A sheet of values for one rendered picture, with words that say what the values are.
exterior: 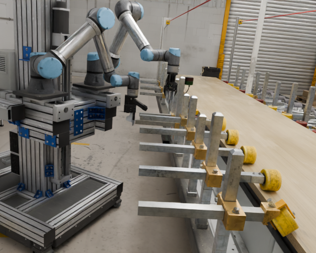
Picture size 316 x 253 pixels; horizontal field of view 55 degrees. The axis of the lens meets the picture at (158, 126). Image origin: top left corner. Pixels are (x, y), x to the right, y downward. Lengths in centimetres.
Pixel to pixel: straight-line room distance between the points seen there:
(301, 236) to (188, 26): 905
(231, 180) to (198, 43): 903
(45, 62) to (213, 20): 851
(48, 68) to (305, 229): 137
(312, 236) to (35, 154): 183
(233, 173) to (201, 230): 43
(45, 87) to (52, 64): 20
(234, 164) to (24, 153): 178
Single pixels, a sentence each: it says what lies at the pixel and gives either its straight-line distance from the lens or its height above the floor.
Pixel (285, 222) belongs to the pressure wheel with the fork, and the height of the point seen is 95.
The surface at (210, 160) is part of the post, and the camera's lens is 115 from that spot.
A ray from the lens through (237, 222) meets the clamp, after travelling 89.
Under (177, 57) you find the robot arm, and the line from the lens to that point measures 195.
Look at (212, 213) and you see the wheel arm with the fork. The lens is 90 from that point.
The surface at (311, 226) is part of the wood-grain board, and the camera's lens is 109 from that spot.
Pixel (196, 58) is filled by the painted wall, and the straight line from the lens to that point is 985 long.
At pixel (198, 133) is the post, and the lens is 137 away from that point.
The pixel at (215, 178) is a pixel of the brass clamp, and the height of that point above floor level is 95.
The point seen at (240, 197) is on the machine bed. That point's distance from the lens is 145.
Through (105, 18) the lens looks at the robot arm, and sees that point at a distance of 182.
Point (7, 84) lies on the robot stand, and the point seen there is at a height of 102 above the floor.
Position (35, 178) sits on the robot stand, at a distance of 239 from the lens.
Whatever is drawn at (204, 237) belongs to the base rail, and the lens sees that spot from 124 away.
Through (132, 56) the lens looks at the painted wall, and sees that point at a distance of 971.
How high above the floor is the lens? 141
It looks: 16 degrees down
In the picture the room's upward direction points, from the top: 6 degrees clockwise
